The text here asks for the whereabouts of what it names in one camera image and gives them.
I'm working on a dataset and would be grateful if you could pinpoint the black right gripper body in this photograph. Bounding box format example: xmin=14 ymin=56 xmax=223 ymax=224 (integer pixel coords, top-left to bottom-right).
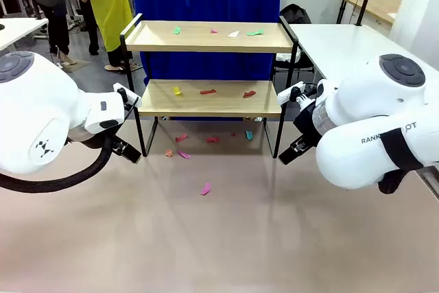
xmin=294 ymin=100 xmax=323 ymax=145

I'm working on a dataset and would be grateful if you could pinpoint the two-tier wood metal shelf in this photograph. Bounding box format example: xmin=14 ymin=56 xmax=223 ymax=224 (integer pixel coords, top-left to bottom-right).
xmin=119 ymin=13 xmax=300 ymax=159

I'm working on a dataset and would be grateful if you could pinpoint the white plastic bag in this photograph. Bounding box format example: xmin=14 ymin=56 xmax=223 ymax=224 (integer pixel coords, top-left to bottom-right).
xmin=276 ymin=49 xmax=301 ymax=65

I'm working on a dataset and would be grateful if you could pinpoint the large white table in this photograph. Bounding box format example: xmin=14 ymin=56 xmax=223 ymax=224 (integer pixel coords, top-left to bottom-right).
xmin=287 ymin=23 xmax=439 ymax=84

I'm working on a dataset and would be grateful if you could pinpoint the brown floor mat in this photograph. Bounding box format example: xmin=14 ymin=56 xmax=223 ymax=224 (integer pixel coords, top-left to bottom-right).
xmin=60 ymin=59 xmax=92 ymax=73

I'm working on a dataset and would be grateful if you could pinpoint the black chair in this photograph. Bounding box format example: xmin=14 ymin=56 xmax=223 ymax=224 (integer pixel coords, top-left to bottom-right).
xmin=274 ymin=3 xmax=315 ymax=83

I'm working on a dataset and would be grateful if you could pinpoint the wooden background table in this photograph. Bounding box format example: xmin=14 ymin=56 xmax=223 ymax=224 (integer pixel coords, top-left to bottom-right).
xmin=342 ymin=0 xmax=402 ymax=26

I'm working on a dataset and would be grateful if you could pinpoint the person in yellow apron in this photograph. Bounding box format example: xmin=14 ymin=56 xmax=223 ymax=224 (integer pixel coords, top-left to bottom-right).
xmin=63 ymin=0 xmax=138 ymax=76

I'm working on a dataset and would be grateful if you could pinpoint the small white desk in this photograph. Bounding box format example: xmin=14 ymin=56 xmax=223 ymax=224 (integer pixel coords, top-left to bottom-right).
xmin=0 ymin=17 xmax=49 ymax=52

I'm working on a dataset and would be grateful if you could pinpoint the black arm strap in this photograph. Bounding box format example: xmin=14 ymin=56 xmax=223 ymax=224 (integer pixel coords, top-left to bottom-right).
xmin=377 ymin=128 xmax=425 ymax=195

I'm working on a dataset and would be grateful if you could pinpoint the grey metal mounting rail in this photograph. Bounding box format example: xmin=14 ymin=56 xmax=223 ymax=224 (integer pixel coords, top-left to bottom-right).
xmin=420 ymin=165 xmax=439 ymax=200

